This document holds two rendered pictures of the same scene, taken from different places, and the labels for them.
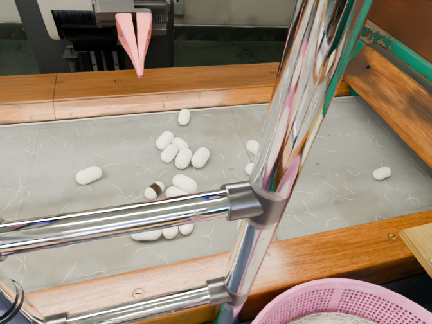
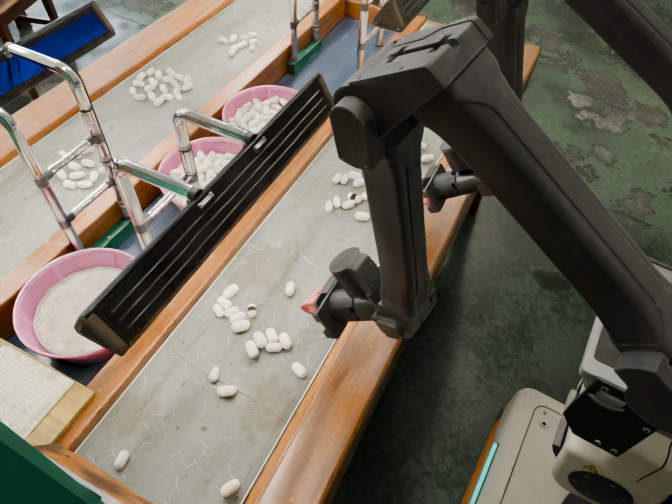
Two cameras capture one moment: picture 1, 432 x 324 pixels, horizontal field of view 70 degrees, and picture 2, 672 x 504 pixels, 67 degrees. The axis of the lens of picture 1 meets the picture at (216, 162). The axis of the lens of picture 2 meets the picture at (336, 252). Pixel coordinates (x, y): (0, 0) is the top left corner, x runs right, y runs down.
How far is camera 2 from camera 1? 0.99 m
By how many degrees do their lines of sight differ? 76
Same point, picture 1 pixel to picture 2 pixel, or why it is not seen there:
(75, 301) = (221, 250)
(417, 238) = (83, 392)
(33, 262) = (260, 252)
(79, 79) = not seen: hidden behind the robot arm
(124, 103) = (343, 339)
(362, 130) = not seen: outside the picture
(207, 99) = (305, 403)
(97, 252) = (242, 273)
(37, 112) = not seen: hidden behind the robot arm
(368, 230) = (116, 381)
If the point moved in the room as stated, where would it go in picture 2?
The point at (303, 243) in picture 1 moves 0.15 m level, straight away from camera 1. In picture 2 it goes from (149, 342) to (149, 416)
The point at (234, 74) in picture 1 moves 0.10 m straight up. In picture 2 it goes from (317, 452) to (317, 432)
